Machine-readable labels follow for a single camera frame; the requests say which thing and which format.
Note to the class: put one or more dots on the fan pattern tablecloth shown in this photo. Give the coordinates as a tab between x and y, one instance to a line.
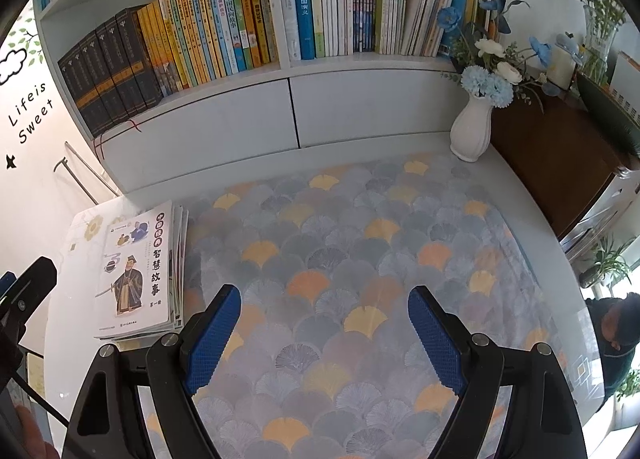
375	264

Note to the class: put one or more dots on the potted green plant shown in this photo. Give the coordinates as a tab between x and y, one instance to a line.
607	261

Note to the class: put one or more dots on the black outline cloud sticker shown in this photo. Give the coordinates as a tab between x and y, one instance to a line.
11	66

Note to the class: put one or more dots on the dark green panel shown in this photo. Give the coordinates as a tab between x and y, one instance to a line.
610	114

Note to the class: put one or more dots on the green leaf wall sticker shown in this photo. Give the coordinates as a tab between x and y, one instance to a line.
27	41

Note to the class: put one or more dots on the black star wall sticker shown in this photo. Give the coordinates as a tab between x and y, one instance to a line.
9	162

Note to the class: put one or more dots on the green plant in glass vase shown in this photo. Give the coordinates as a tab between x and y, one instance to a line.
600	9

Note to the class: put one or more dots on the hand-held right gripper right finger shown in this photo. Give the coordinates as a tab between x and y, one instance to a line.
437	339

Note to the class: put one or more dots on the row of white blue books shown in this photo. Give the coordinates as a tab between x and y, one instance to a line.
340	4

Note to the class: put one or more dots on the brown wooden cabinet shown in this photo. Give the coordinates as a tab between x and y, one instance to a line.
550	164

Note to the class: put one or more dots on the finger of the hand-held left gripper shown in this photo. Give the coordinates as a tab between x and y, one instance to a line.
30	289

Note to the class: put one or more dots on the white bookshelf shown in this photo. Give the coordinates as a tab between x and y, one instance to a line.
350	109

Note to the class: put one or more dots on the stack of picture books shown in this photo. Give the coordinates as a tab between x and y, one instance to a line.
135	269

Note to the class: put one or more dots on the black wall lettering sticker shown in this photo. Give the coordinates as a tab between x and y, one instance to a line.
30	114

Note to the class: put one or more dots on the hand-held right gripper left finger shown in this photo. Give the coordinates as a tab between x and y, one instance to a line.
210	339

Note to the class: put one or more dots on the row of yellow spine books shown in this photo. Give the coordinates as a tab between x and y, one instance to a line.
200	29

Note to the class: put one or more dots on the metal rod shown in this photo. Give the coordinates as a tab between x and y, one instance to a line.
92	167

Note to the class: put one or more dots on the blue white artificial flowers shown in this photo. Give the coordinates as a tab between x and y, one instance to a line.
485	84

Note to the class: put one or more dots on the person's left hand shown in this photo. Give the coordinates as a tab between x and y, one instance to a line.
32	439

